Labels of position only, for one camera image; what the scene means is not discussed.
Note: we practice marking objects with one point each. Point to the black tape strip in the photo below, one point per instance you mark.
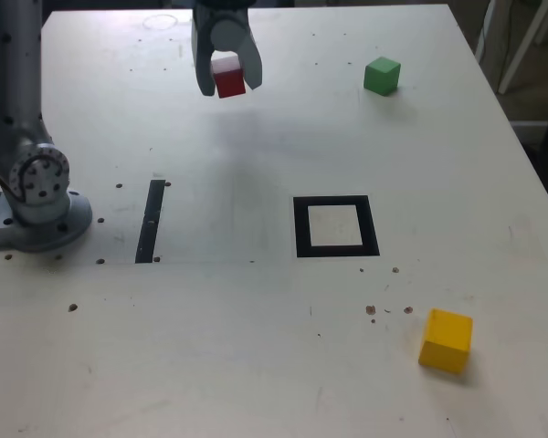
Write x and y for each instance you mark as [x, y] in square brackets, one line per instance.
[150, 219]

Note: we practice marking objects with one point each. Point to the green cube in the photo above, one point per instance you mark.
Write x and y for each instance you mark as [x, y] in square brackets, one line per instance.
[381, 75]

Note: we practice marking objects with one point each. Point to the red cube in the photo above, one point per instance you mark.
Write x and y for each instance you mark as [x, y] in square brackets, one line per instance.
[229, 82]

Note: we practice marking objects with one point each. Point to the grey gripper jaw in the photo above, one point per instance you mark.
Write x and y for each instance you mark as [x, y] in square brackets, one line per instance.
[201, 55]
[251, 59]

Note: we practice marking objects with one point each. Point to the black tape square outline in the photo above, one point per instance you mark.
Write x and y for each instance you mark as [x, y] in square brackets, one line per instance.
[301, 228]

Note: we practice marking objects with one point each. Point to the yellow cube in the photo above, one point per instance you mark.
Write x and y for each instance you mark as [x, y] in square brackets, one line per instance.
[443, 342]

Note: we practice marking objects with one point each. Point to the white furniture frame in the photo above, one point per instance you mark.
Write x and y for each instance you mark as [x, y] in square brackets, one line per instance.
[525, 41]

